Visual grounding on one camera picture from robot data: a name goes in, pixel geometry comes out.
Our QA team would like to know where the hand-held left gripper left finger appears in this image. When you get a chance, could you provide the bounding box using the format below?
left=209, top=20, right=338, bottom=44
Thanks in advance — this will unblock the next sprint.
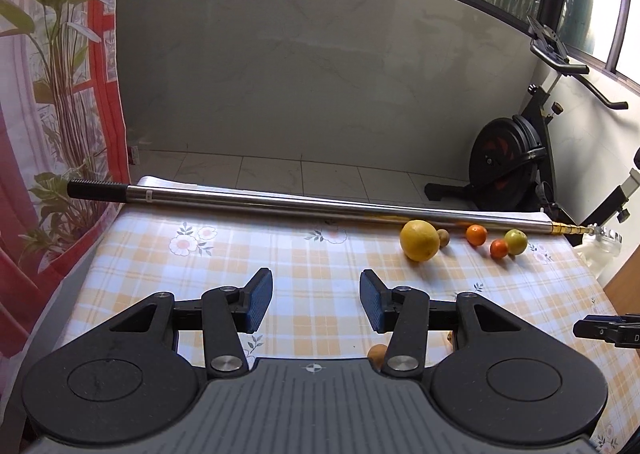
left=109, top=268, right=274, bottom=379

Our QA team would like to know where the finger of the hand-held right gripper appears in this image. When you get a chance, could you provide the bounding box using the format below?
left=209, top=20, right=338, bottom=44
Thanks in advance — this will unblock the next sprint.
left=573, top=315, right=625, bottom=342

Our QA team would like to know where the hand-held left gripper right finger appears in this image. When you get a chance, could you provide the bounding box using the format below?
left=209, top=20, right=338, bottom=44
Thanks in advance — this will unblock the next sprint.
left=360, top=269, right=526, bottom=379

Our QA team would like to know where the large round yellow citrus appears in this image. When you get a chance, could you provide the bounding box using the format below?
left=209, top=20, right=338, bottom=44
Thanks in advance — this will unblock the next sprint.
left=399, top=219, right=441, bottom=263

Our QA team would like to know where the yellow-green round fruit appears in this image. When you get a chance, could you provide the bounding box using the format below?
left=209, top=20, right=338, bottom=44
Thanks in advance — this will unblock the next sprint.
left=504, top=229, right=529, bottom=256

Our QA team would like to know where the brown wooden furniture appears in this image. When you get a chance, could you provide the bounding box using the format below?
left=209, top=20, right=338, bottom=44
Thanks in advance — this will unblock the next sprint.
left=602, top=261, right=640, bottom=320

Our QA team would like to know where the checked floral tablecloth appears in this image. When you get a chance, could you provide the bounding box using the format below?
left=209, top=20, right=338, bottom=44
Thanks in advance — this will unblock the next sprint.
left=55, top=177, right=640, bottom=454

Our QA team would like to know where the clear jar with metal lid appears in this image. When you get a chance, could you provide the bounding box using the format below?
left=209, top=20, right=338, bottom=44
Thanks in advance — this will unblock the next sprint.
left=574, top=228, right=622, bottom=277

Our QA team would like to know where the long metal pole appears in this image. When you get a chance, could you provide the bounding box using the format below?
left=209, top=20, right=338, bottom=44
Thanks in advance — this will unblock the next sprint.
left=67, top=178, right=601, bottom=237

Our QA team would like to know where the black exercise bike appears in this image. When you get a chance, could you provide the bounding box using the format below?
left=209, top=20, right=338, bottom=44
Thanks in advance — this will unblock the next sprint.
left=424, top=17, right=640, bottom=235

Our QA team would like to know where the plant printed curtain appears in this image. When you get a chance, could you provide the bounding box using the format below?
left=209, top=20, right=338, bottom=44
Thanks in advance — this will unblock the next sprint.
left=0, top=0, right=132, bottom=350

